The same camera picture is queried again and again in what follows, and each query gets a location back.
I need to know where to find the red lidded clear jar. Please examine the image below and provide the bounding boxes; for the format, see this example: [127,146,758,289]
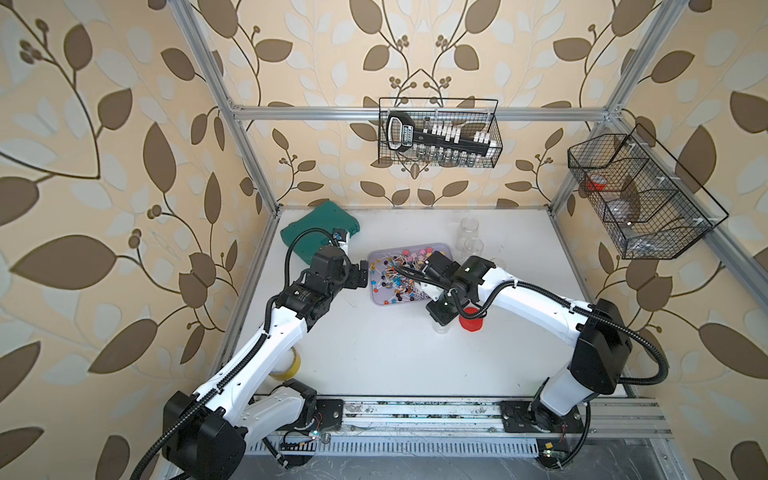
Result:
[462,237,485,259]

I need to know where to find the clear jar of star candies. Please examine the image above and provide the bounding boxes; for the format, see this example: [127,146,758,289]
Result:
[454,217,479,249]

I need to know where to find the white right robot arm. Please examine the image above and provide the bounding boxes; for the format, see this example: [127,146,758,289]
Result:
[416,253,669,430]

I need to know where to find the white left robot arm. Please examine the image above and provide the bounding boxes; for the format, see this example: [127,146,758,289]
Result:
[131,251,370,479]

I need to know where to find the red lidded jar in basket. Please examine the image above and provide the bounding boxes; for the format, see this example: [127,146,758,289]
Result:
[585,173,608,192]

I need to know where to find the lilac plastic tray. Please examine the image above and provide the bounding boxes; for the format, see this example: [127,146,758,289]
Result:
[367,242,454,307]

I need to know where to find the pile of lollipops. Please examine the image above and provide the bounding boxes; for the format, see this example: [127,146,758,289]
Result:
[368,248,433,304]

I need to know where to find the green plastic block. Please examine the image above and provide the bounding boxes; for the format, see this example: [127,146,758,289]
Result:
[280,200,361,265]

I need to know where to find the yellow tape roll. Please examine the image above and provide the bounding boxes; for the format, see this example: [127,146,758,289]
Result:
[269,347,301,382]

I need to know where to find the black socket set holder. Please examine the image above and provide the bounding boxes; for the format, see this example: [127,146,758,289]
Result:
[380,111,503,158]

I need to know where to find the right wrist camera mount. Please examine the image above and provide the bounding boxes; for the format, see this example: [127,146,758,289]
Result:
[422,250,460,290]

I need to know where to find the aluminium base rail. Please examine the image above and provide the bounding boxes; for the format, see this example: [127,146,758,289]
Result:
[173,395,673,460]

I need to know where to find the black wire basket back wall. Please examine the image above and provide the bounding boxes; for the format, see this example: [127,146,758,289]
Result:
[377,96,503,169]

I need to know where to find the black wire basket wall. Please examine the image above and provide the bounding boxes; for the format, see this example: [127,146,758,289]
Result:
[567,124,729,260]
[377,96,503,169]

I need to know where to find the black wire basket right wall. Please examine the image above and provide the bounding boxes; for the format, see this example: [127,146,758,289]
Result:
[567,124,729,260]

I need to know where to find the aluminium frame post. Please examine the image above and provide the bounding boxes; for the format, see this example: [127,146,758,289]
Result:
[548,0,691,217]

